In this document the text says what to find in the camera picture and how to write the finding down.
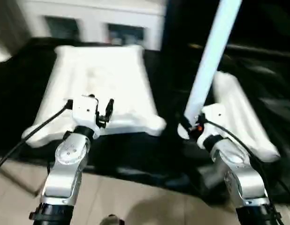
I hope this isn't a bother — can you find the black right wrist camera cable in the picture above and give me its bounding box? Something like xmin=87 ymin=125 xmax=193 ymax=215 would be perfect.
xmin=205 ymin=119 xmax=284 ymax=225

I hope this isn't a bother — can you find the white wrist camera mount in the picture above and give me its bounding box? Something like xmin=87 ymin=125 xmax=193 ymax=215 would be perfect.
xmin=195 ymin=104 xmax=227 ymax=150
xmin=71 ymin=94 xmax=100 ymax=138

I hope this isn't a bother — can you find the black plastic mat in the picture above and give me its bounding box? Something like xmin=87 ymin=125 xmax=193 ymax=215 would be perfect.
xmin=0 ymin=37 xmax=290 ymax=204

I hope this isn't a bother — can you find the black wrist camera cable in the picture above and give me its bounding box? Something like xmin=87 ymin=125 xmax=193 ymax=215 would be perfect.
xmin=0 ymin=99 xmax=75 ymax=174
xmin=205 ymin=119 xmax=284 ymax=225

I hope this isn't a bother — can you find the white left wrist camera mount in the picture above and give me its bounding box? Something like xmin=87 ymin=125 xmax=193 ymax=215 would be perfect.
xmin=71 ymin=94 xmax=100 ymax=138

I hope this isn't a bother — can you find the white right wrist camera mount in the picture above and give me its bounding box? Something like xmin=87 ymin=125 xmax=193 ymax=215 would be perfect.
xmin=195 ymin=104 xmax=227 ymax=150

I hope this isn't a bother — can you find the grey robot body part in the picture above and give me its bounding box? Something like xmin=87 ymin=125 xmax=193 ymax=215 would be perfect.
xmin=100 ymin=214 xmax=126 ymax=225

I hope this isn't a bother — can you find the black left wrist camera cable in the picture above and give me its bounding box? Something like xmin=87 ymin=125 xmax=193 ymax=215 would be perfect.
xmin=0 ymin=99 xmax=75 ymax=174

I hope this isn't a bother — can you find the white cabinet with glass doors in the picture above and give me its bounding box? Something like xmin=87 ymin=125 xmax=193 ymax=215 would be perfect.
xmin=18 ymin=0 xmax=167 ymax=51

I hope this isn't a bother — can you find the long dark metal rod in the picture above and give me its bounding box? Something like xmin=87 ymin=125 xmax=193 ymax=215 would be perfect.
xmin=187 ymin=43 xmax=290 ymax=58

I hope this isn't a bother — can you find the white plastic table top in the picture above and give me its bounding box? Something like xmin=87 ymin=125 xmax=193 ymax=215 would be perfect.
xmin=22 ymin=44 xmax=167 ymax=148

